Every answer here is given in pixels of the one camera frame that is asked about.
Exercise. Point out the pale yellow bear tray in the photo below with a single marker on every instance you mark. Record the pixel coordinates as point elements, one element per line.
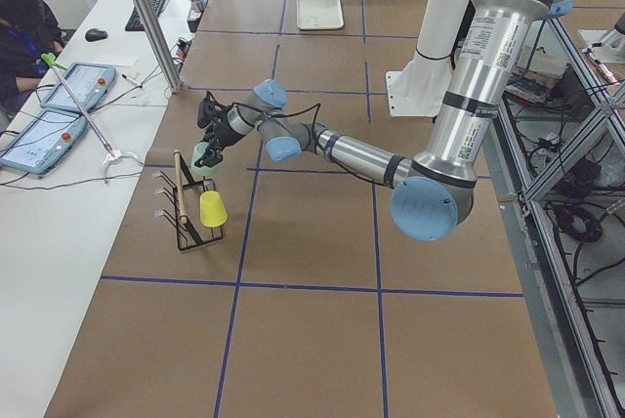
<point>319,15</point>

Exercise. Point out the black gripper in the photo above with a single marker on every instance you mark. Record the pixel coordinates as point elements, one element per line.
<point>222,134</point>

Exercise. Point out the metal cup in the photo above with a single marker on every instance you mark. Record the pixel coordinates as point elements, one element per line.
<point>196,7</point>

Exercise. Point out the stack of books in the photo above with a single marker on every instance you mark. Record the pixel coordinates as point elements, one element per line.
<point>535,81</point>

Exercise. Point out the black wire cup rack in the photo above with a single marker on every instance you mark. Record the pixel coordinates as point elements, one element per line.
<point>192,235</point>

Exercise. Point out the far teach pendant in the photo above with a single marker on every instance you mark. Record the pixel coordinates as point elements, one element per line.
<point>89,81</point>

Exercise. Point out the black computer mouse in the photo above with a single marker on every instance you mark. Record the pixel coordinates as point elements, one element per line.
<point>95,34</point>

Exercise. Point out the wooden rack handle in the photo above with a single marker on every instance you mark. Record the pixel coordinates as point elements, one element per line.
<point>180,173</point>

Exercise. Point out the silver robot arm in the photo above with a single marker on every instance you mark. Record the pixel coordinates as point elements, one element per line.
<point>433,192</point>

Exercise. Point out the black marker pen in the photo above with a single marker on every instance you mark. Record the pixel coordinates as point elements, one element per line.
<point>135,83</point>

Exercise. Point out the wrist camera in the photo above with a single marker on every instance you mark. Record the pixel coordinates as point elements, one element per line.
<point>206,111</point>

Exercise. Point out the teach pendant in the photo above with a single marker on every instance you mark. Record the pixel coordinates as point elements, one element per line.
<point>89,81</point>
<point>44,142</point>

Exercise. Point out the near teach pendant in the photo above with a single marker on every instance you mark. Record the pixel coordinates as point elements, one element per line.
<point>44,142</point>

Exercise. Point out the pale green cup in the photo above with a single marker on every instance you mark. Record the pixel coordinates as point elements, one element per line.
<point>202,163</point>

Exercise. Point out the aluminium frame post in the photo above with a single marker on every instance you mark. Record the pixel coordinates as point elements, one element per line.
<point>158,44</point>

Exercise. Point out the yellow cup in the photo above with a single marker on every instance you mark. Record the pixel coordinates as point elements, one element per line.
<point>213,212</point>

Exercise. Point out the seated person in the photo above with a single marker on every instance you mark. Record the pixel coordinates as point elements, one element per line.
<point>29,29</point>

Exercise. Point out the litter grabber tool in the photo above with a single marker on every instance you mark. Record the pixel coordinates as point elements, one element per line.
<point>112,155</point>

